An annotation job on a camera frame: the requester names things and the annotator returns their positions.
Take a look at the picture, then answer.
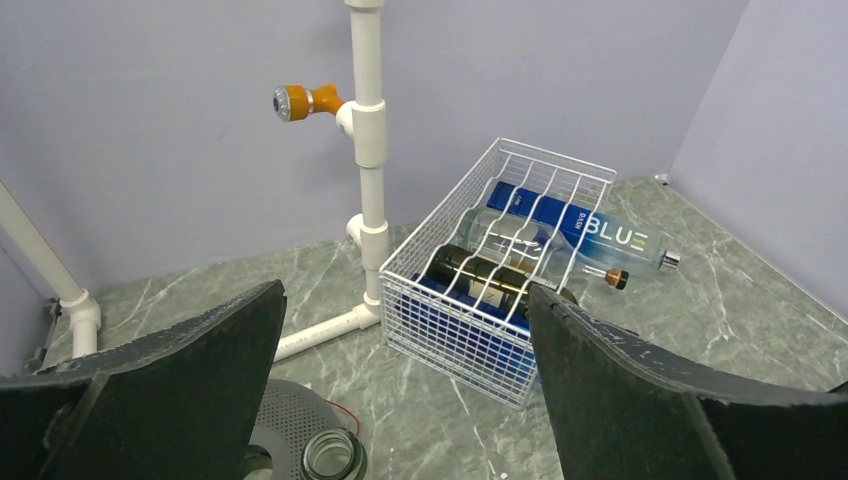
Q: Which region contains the grey round perforated disc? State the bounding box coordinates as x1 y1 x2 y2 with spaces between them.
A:
240 379 356 479

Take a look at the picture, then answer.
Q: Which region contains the blue bottle in rack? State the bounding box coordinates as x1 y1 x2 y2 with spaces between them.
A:
395 274 535 390

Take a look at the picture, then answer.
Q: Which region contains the white PVC pipe frame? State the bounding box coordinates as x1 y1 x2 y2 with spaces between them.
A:
1 1 389 360

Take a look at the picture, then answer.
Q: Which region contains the blue glass bottle silver cap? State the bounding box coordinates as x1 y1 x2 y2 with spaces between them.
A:
486 181 682 276

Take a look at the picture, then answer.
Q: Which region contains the orange nozzle on pipe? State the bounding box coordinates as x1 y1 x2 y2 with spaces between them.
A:
272 84 345 122

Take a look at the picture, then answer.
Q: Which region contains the white wire wine rack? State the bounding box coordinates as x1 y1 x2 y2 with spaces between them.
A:
380 138 616 409

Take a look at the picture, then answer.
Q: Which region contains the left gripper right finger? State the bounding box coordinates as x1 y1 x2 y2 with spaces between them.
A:
528 287 847 479

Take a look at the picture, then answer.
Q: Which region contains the clear bottle copper cap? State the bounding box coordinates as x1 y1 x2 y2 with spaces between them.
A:
452 207 630 290

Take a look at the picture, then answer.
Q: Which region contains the dark green wine bottle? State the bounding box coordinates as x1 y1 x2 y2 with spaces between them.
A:
413 244 553 328

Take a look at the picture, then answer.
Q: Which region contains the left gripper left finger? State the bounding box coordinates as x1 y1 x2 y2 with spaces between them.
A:
1 280 287 479

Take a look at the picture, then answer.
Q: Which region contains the clear glass bottle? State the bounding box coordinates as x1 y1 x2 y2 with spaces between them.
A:
299 427 369 480

